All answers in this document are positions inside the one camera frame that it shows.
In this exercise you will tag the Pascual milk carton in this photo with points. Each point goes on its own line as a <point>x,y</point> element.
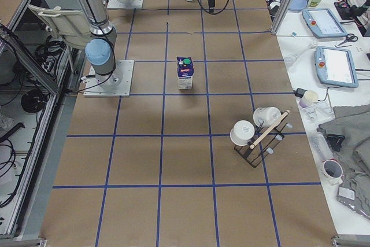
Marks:
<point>185,71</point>

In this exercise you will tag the cream lavender cup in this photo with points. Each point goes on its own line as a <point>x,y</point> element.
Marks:
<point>309,98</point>

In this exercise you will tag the upper teach pendant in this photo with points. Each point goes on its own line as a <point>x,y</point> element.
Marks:
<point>323,23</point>

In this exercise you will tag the teach pendant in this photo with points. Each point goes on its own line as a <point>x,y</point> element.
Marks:
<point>323,23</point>
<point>335,67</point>

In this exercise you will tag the black power adapter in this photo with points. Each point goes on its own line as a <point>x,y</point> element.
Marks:
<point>299,92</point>

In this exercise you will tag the white mug on rack front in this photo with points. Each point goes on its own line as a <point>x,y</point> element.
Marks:
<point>242,132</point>

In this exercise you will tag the lower teach pendant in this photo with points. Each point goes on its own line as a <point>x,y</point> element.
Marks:
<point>335,67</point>

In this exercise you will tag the black scissors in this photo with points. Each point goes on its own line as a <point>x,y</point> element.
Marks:
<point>349,38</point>

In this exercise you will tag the grey cloth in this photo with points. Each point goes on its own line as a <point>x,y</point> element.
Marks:
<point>348,137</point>

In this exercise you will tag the white red rimmed mug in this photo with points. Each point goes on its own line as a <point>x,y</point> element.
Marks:
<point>332,171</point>

